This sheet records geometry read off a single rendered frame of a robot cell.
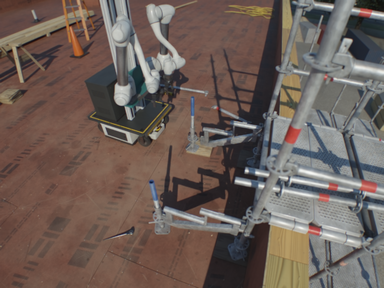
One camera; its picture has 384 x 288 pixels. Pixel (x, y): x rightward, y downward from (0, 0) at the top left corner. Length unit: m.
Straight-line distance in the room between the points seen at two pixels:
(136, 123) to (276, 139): 1.66
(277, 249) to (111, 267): 1.40
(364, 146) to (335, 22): 1.68
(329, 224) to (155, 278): 1.40
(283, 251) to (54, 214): 2.18
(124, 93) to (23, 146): 2.02
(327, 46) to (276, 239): 1.10
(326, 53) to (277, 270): 1.11
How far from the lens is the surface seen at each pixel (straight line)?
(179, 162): 2.60
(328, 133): 2.21
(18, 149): 3.67
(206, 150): 2.71
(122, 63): 2.00
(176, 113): 3.34
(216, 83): 4.16
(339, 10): 0.72
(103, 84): 2.59
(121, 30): 1.85
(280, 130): 2.02
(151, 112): 2.85
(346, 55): 0.77
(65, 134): 3.50
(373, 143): 2.39
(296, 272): 1.43
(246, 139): 2.40
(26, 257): 2.56
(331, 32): 0.73
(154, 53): 5.63
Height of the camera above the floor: 1.98
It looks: 45 degrees down
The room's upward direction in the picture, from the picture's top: straight up
